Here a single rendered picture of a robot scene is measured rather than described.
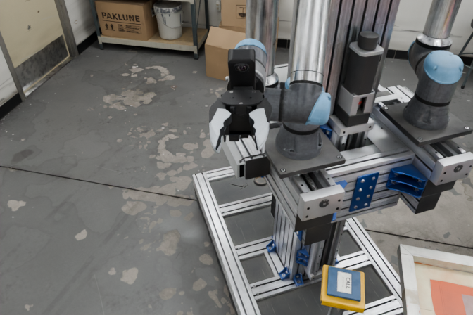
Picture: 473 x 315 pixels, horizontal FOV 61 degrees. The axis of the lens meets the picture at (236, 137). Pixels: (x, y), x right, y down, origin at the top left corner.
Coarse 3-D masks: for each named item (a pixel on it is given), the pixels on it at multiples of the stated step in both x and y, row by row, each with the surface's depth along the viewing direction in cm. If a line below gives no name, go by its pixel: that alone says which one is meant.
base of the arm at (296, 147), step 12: (288, 132) 122; (300, 132) 120; (312, 132) 120; (276, 144) 128; (288, 144) 123; (300, 144) 121; (312, 144) 122; (288, 156) 124; (300, 156) 123; (312, 156) 124
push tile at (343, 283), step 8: (328, 272) 126; (336, 272) 125; (344, 272) 125; (352, 272) 125; (328, 280) 123; (336, 280) 123; (344, 280) 123; (352, 280) 123; (360, 280) 124; (328, 288) 121; (336, 288) 121; (344, 288) 121; (352, 288) 121; (360, 288) 121; (336, 296) 119; (344, 296) 119; (352, 296) 119; (360, 296) 119
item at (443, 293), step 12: (432, 288) 123; (444, 288) 123; (456, 288) 123; (468, 288) 123; (432, 300) 120; (444, 300) 120; (456, 300) 120; (468, 300) 119; (444, 312) 117; (456, 312) 117; (468, 312) 117
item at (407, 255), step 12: (408, 252) 129; (420, 252) 129; (432, 252) 129; (444, 252) 129; (408, 264) 125; (432, 264) 128; (444, 264) 127; (456, 264) 126; (468, 264) 125; (408, 276) 122; (408, 288) 119; (408, 300) 116; (408, 312) 113; (420, 312) 113
